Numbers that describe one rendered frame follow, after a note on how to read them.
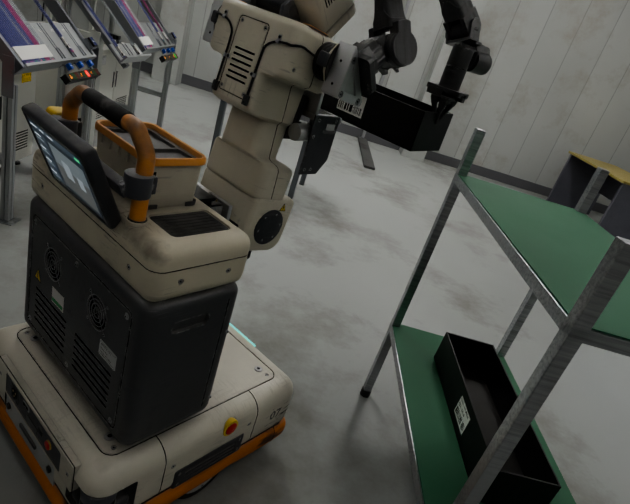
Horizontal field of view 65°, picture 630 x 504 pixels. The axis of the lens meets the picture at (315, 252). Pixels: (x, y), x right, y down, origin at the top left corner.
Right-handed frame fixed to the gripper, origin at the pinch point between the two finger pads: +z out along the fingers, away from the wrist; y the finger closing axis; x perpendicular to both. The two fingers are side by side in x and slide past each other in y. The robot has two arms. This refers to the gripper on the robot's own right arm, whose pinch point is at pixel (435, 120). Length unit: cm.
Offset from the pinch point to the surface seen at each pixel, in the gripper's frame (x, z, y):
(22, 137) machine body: 16, 90, 228
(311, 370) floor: -13, 110, 18
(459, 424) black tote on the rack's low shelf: 8, 72, -45
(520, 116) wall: -554, 28, 160
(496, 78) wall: -523, -7, 198
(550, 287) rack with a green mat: 36, 15, -51
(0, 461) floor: 95, 109, 36
